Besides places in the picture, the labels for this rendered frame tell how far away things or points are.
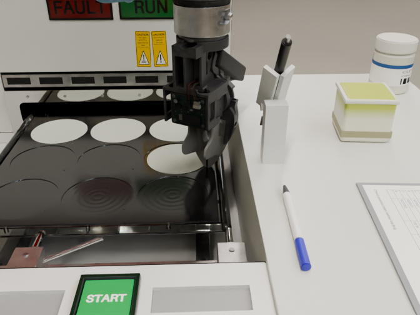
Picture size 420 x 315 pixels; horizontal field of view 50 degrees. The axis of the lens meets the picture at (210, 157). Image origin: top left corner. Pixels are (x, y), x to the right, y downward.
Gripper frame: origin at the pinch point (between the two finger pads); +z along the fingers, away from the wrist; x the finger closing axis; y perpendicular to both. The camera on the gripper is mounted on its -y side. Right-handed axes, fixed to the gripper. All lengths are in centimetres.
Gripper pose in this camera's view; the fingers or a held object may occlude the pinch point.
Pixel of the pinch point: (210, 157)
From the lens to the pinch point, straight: 72.8
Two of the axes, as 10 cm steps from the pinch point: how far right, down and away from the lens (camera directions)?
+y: -4.6, 4.4, -7.7
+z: 0.0, 8.7, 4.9
